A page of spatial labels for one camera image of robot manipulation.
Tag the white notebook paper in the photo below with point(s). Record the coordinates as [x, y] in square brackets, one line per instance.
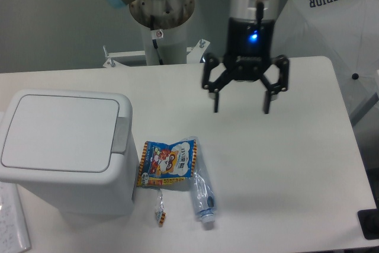
[14, 233]

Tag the blue snack bag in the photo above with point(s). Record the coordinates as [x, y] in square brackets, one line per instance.
[162, 164]

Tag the white umbrella with lettering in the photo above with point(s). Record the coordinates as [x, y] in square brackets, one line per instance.
[346, 32]

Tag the white metal base bracket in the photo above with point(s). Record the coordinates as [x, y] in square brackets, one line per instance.
[164, 56]

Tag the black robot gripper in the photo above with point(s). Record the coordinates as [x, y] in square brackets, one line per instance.
[247, 57]

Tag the black clamp at table edge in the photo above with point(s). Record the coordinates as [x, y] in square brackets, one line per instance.
[368, 220]

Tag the crushed clear plastic bottle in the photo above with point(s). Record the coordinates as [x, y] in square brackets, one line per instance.
[202, 195]

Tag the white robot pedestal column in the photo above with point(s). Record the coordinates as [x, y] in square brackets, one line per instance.
[163, 23]

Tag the small torn wrapper piece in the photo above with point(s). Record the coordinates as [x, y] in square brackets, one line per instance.
[160, 214]

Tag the white push-lid trash can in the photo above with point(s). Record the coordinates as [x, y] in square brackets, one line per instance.
[73, 149]

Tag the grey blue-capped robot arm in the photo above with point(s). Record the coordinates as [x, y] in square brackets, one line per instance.
[242, 10]

